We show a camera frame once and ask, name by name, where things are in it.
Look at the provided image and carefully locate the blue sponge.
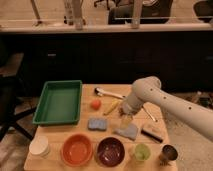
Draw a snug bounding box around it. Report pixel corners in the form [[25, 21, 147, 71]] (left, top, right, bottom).
[[88, 118, 107, 131]]

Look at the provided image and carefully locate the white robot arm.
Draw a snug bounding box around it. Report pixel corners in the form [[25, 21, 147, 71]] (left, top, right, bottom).
[[120, 76, 213, 142]]

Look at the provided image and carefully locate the green plastic cup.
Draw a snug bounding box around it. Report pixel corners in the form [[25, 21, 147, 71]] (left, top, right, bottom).
[[133, 143, 151, 162]]

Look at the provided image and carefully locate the metal cup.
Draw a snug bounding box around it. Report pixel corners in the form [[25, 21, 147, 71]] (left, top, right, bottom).
[[159, 145, 178, 165]]

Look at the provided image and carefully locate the white paper cup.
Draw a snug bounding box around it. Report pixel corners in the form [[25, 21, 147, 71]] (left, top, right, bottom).
[[29, 136, 50, 157]]

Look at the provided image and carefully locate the blue-grey folded cloth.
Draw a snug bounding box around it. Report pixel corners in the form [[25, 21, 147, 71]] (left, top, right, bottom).
[[114, 123, 138, 141]]

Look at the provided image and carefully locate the yellow banana toy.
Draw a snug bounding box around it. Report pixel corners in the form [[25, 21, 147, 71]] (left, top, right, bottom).
[[103, 100, 120, 115]]

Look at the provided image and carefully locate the silver fork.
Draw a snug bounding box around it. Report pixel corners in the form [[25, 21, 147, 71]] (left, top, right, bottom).
[[143, 107, 158, 122]]

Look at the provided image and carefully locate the red tomato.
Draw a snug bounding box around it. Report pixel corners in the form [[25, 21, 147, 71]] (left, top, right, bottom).
[[90, 99, 101, 110]]

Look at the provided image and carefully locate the dark purple bowl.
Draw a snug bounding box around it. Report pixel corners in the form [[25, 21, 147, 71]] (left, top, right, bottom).
[[96, 137, 125, 167]]

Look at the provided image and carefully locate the orange bowl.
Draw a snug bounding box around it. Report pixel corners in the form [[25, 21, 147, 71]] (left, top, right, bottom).
[[60, 134, 93, 167]]

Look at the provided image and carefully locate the green plastic tray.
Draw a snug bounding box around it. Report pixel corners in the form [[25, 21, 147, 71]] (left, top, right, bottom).
[[33, 80, 82, 125]]

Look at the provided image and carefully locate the black office chair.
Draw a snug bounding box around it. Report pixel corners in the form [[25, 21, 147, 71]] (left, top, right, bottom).
[[0, 53, 36, 142]]

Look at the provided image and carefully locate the black-handled brush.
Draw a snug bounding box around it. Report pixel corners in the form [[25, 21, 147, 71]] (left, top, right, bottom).
[[141, 124, 164, 143]]

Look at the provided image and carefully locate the white-handled ladle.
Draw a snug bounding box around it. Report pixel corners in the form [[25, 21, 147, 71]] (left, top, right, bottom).
[[94, 87, 125, 99]]

